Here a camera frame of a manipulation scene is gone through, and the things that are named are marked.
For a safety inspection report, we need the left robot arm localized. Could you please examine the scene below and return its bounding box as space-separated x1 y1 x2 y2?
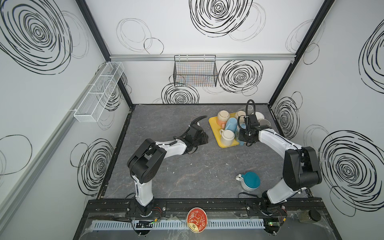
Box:
127 116 209 215

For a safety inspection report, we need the white mug on tray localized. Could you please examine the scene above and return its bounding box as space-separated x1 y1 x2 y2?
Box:
255 112 265 121

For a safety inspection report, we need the red round tin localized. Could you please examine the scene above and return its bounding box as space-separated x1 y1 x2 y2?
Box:
186 208 208 233

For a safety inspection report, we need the white slotted cable duct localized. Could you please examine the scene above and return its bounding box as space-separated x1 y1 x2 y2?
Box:
90 219 265 231

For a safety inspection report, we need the large grey mug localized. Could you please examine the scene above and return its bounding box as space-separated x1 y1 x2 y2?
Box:
259 119 271 128

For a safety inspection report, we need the peach mug cream base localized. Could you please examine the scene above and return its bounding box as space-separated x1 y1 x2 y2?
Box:
217 110 230 129

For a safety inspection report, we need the grey mug at back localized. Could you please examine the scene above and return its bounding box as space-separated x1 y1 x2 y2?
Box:
244 104 255 116

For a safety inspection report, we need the white jar teal lid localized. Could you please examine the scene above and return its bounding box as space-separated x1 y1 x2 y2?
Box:
235 172 261 192

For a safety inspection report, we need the cream mug red inside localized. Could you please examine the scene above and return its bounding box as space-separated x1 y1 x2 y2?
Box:
220 129 235 148

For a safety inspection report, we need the yellow plastic tray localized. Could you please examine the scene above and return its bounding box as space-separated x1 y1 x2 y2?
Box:
209 117 240 148

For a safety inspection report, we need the white wire shelf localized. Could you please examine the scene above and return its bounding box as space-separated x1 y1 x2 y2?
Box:
74 62 125 123

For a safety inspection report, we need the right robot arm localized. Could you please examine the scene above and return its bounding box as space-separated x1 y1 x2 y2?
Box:
238 114 323 211

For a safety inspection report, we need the light blue mug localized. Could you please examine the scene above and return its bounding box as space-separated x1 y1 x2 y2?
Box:
224 118 238 133

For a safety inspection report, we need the cream mug on tray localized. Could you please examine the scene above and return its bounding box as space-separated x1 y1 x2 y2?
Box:
235 111 247 124

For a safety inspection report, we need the black wire basket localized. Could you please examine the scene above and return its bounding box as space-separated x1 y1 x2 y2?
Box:
173 55 219 88

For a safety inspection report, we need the dark jar black lid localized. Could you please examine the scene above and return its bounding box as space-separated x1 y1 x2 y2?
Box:
299 209 322 224

